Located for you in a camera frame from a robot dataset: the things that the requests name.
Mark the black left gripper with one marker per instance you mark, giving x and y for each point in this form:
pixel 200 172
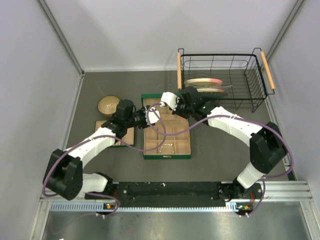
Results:
pixel 143 118

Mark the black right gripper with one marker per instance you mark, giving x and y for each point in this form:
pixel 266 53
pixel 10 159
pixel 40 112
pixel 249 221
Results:
pixel 182 108

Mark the green jewelry box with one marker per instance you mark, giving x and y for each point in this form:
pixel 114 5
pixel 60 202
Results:
pixel 170 141

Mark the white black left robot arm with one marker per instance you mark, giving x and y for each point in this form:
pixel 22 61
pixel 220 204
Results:
pixel 64 175

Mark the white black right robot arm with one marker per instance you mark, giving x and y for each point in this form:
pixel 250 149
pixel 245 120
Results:
pixel 265 142

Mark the green jewelry tray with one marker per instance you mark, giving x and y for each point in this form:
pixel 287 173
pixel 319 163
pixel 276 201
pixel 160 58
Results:
pixel 129 138

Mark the dark green plate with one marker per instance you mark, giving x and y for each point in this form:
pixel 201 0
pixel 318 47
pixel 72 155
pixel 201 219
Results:
pixel 217 95

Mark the cream pink plate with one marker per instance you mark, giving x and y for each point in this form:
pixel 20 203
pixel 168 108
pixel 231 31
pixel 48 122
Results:
pixel 210 90
pixel 203 82

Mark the tan ceramic bowl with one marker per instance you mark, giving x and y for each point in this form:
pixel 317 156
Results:
pixel 107 105

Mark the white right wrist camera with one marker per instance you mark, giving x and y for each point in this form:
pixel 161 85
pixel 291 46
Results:
pixel 171 100

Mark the black wire dish rack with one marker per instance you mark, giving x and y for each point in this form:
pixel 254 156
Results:
pixel 246 76

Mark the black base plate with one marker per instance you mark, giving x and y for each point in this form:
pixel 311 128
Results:
pixel 174 194

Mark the grey slotted cable duct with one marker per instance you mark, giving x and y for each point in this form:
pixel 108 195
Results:
pixel 107 207

